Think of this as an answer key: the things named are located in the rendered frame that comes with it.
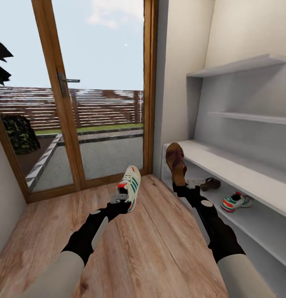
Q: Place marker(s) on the gym shoe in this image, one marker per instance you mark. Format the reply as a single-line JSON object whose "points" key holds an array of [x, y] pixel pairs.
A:
{"points": [[130, 185], [232, 202]]}

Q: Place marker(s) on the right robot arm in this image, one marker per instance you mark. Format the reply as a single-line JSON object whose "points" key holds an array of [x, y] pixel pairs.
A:
{"points": [[241, 278]]}

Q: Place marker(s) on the sandal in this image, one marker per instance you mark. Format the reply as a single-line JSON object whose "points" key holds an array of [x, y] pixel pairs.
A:
{"points": [[174, 159], [210, 183]]}

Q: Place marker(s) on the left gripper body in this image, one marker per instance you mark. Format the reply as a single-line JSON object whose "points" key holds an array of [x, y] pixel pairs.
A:
{"points": [[119, 208]]}

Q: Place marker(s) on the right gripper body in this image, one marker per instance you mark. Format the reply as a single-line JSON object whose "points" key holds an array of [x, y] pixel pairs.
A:
{"points": [[184, 191]]}

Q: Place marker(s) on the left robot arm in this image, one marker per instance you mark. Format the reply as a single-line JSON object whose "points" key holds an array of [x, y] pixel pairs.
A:
{"points": [[61, 277]]}

